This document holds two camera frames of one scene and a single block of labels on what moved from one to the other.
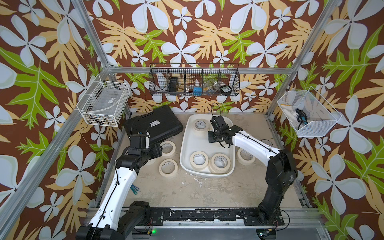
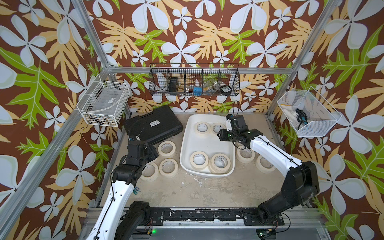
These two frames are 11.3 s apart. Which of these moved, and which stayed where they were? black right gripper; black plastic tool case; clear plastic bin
Moved: black right gripper
Stayed: clear plastic bin; black plastic tool case
